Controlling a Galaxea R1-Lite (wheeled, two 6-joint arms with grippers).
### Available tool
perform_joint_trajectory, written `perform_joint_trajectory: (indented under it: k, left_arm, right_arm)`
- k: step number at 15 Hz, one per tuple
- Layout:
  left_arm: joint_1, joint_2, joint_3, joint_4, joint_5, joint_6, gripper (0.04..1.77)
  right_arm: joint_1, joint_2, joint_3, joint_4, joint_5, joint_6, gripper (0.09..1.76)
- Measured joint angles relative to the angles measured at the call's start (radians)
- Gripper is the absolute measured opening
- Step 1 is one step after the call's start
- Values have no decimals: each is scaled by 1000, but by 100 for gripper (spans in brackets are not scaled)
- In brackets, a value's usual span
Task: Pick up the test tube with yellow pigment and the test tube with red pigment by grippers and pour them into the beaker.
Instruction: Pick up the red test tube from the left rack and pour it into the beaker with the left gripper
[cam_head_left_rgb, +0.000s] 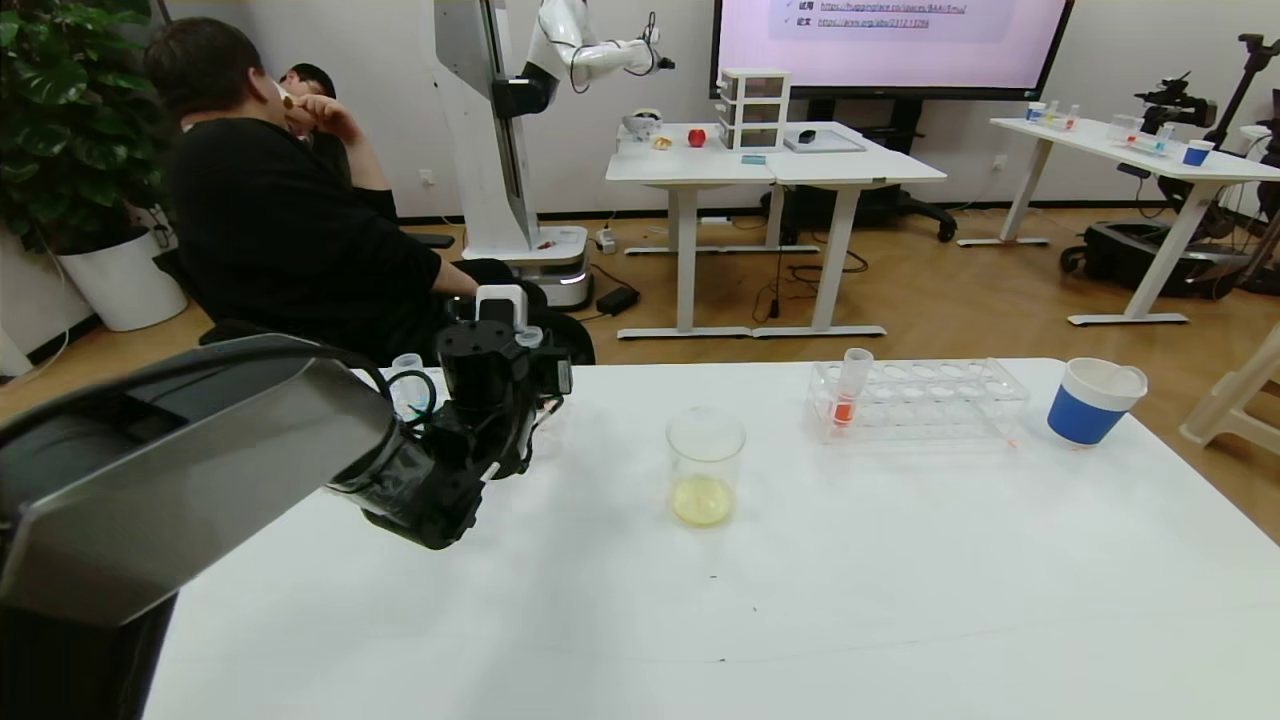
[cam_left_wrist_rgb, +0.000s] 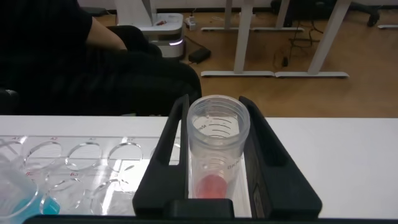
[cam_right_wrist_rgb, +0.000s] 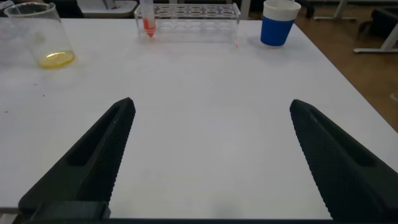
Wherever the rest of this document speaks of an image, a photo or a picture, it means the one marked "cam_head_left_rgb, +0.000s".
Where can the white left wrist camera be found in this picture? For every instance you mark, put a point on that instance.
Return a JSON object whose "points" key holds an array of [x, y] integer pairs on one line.
{"points": [[500, 305]]}

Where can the black camera rig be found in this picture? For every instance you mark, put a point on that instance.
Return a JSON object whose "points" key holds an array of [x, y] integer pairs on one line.
{"points": [[1175, 100]]}

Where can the white wheeled robot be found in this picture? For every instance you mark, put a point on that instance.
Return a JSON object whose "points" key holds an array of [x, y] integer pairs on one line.
{"points": [[495, 150]]}

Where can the long white desk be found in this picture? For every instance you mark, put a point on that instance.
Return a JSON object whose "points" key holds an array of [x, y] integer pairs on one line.
{"points": [[1100, 140]]}

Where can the blue white paper cup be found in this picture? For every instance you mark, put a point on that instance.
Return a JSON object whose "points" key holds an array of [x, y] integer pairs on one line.
{"points": [[1088, 420], [1035, 113], [1197, 155]]}

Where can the white plant pot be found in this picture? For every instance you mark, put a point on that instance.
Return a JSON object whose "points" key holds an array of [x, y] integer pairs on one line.
{"points": [[125, 285]]}

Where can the white bowl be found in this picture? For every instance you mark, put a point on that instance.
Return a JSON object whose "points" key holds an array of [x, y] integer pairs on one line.
{"points": [[642, 122]]}

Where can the red pigment test tube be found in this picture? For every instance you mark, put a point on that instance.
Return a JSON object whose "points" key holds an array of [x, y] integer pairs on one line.
{"points": [[529, 336], [848, 400]]}

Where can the person in black sweater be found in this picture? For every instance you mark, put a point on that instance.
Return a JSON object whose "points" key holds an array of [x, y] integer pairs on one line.
{"points": [[290, 240]]}

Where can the white standing desk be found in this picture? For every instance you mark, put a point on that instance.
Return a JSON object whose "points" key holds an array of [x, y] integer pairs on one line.
{"points": [[860, 170], [690, 165]]}

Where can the black display stand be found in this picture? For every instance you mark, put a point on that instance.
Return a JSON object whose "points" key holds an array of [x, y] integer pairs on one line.
{"points": [[890, 205]]}

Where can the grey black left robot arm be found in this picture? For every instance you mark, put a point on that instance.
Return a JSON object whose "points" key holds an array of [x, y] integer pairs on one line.
{"points": [[200, 470]]}

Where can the person in white shirt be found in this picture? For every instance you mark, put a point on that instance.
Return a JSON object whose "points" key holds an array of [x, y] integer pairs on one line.
{"points": [[312, 78]]}

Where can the blue pigment test tube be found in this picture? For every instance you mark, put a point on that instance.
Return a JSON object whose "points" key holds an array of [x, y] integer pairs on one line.
{"points": [[407, 365]]}

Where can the clear glass beaker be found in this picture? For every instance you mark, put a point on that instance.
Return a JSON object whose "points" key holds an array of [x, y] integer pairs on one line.
{"points": [[1123, 130], [705, 470]]}

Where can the white power strip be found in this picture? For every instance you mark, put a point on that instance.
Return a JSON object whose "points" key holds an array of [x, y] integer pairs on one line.
{"points": [[606, 240]]}

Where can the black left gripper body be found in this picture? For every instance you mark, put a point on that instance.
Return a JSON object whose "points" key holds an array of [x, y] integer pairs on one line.
{"points": [[557, 377]]}

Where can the grey flat tablet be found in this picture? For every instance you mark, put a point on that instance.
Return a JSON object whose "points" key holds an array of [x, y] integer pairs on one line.
{"points": [[825, 143]]}

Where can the large wall display screen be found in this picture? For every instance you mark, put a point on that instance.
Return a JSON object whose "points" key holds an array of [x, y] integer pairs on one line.
{"points": [[890, 45]]}

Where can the green leafy plant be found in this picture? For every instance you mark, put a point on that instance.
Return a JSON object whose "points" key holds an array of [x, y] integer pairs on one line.
{"points": [[70, 110]]}

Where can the white drawer organizer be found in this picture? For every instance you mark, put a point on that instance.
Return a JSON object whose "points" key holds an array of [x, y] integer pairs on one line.
{"points": [[755, 110]]}

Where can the black power adapter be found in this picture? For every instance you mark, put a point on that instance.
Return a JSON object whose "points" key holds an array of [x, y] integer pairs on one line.
{"points": [[618, 300]]}

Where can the black tripod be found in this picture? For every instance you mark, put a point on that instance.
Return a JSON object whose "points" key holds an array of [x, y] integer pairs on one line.
{"points": [[1250, 90]]}

